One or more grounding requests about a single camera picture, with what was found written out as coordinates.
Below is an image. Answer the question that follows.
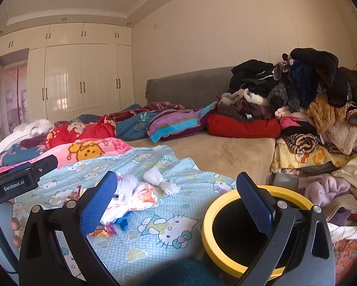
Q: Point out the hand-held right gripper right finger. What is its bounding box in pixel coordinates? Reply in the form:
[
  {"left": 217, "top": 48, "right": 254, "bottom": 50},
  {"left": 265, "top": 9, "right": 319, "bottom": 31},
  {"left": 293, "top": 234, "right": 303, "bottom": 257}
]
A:
[{"left": 236, "top": 172, "right": 335, "bottom": 286}]

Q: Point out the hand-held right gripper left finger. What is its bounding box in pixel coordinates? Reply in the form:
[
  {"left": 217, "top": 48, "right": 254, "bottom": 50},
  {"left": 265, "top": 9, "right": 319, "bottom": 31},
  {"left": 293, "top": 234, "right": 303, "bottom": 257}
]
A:
[{"left": 19, "top": 171, "right": 121, "bottom": 286}]

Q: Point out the colourful snack wrapper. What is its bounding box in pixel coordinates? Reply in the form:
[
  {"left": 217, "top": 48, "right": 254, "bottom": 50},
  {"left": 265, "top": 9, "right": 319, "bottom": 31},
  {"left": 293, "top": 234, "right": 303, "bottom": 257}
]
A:
[{"left": 62, "top": 185, "right": 83, "bottom": 208}]

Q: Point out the shiny candy wrapper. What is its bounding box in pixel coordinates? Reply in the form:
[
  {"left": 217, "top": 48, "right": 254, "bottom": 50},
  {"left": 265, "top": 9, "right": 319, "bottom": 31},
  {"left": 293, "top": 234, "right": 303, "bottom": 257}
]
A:
[{"left": 87, "top": 225, "right": 116, "bottom": 238}]

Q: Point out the blue plastic scrap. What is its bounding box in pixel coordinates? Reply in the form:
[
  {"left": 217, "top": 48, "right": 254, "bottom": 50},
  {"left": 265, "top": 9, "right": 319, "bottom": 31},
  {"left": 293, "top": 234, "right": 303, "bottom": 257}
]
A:
[{"left": 113, "top": 216, "right": 129, "bottom": 231}]

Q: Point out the white foam fruit net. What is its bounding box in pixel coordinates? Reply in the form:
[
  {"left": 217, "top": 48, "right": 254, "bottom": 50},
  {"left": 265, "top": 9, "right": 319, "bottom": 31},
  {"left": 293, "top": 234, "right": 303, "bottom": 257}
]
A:
[{"left": 116, "top": 175, "right": 140, "bottom": 199}]

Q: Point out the yellow-rimmed black bin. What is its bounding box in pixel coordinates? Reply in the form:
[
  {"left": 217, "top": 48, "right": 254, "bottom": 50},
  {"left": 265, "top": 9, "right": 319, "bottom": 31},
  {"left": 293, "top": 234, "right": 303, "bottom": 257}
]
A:
[{"left": 202, "top": 185, "right": 316, "bottom": 281}]

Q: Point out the white frilly sock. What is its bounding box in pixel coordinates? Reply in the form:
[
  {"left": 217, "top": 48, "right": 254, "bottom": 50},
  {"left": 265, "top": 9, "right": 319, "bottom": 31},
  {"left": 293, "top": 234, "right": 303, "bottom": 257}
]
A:
[{"left": 143, "top": 167, "right": 182, "bottom": 197}]

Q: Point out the person's left hand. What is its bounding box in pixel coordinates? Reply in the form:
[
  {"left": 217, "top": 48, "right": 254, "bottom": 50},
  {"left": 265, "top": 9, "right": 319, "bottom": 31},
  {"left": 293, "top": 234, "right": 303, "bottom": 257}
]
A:
[{"left": 11, "top": 217, "right": 22, "bottom": 247}]

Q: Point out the grey box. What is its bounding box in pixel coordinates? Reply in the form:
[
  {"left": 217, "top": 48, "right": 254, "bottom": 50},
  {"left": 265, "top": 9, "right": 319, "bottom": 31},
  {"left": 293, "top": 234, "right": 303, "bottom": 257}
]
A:
[{"left": 272, "top": 173, "right": 307, "bottom": 189}]

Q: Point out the pink cartoon blanket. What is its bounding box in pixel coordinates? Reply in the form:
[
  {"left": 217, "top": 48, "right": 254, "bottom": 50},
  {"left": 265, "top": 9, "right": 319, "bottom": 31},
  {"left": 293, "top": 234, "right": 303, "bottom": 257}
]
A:
[{"left": 0, "top": 138, "right": 133, "bottom": 176}]

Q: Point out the light blue cartoon blanket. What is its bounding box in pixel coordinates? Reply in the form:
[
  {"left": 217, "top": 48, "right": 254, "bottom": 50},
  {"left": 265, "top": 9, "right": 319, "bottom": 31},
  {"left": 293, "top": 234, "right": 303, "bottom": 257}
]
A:
[{"left": 13, "top": 144, "right": 237, "bottom": 286}]

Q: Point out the red cartoon blanket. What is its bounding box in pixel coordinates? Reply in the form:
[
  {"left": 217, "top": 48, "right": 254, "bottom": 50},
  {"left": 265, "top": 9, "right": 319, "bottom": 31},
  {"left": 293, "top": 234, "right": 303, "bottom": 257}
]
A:
[{"left": 46, "top": 116, "right": 117, "bottom": 149}]

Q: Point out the lilac sweater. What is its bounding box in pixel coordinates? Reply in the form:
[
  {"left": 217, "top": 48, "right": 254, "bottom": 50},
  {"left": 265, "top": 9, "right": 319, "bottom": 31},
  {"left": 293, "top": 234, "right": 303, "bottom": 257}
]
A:
[{"left": 305, "top": 174, "right": 352, "bottom": 207}]

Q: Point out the brown striped knit garment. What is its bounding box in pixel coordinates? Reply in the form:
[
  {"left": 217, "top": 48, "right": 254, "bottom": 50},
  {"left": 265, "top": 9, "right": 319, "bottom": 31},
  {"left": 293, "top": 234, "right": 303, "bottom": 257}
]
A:
[{"left": 286, "top": 133, "right": 320, "bottom": 154}]

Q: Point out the red pillow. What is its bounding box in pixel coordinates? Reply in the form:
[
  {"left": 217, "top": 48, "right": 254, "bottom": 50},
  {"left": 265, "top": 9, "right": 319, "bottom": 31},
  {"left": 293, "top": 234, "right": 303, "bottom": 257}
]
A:
[{"left": 205, "top": 113, "right": 282, "bottom": 139}]

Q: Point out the dark blue floral blanket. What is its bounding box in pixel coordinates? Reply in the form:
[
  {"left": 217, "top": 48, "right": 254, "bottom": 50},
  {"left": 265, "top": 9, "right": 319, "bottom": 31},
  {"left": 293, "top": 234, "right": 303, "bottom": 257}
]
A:
[{"left": 77, "top": 104, "right": 158, "bottom": 140}]

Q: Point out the pink cartoon door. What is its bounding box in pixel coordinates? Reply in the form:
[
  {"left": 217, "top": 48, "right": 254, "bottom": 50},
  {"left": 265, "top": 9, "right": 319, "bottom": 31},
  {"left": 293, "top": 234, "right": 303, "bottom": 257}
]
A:
[{"left": 0, "top": 60, "right": 28, "bottom": 138}]

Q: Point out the pink garment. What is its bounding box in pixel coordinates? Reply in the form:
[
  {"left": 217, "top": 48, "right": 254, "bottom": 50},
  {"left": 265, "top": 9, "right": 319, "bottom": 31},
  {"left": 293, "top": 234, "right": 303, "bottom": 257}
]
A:
[{"left": 280, "top": 116, "right": 308, "bottom": 130}]

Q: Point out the beige knit sweater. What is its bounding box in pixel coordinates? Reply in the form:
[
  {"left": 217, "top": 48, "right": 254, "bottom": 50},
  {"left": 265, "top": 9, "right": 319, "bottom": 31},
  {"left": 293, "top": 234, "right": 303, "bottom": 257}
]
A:
[{"left": 324, "top": 195, "right": 357, "bottom": 221}]

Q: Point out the person's teal trouser leg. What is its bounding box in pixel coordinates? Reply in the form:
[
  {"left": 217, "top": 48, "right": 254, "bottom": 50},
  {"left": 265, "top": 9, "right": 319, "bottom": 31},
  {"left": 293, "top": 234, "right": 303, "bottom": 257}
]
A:
[{"left": 138, "top": 259, "right": 219, "bottom": 286}]

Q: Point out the pink horse print basket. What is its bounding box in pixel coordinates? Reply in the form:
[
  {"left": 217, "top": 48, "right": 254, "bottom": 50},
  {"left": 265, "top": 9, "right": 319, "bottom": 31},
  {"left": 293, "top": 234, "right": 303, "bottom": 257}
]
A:
[{"left": 333, "top": 238, "right": 357, "bottom": 277}]

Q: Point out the cream fleece garment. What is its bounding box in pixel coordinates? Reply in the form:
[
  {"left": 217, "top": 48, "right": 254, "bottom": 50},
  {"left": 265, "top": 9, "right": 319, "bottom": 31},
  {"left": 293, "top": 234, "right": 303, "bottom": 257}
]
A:
[{"left": 326, "top": 119, "right": 357, "bottom": 155}]

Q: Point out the purple striped blanket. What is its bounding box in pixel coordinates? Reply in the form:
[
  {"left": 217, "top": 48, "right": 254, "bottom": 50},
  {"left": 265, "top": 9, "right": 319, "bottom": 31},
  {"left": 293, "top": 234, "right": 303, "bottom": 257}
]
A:
[{"left": 147, "top": 101, "right": 217, "bottom": 143}]

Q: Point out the maroon floral blanket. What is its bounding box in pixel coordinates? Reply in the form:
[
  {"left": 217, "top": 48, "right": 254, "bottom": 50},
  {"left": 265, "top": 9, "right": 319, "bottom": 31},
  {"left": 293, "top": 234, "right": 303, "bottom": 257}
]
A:
[{"left": 110, "top": 101, "right": 185, "bottom": 123}]

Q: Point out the tan fluffy garment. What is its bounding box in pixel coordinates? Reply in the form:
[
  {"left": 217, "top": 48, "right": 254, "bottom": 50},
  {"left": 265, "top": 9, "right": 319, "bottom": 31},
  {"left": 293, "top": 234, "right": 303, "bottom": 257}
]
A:
[{"left": 308, "top": 92, "right": 347, "bottom": 134}]

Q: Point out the white wardrobe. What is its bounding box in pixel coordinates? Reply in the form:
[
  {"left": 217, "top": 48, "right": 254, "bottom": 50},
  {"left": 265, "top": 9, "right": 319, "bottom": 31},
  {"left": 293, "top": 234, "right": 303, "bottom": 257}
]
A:
[{"left": 0, "top": 23, "right": 135, "bottom": 123}]

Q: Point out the pile of dark clothes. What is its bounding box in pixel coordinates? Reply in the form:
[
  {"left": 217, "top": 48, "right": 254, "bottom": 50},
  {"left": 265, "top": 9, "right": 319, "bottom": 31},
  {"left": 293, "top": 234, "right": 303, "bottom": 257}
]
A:
[{"left": 228, "top": 48, "right": 350, "bottom": 114}]

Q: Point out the grey headboard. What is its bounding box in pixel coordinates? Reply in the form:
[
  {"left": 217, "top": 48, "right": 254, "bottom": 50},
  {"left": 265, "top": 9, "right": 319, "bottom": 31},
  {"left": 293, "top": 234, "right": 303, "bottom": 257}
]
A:
[{"left": 145, "top": 66, "right": 235, "bottom": 111}]

